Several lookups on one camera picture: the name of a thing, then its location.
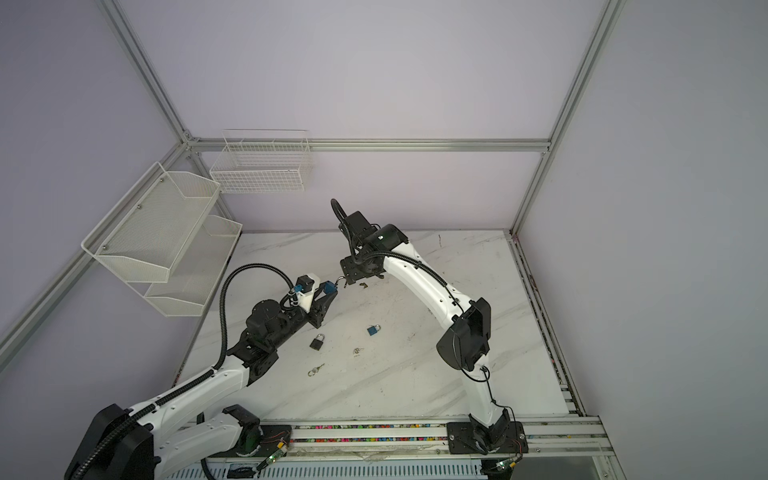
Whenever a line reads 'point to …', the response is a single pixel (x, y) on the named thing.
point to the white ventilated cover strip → (333, 470)
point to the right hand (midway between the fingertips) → (354, 270)
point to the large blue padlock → (330, 287)
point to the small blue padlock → (372, 330)
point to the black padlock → (317, 343)
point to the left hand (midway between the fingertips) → (329, 288)
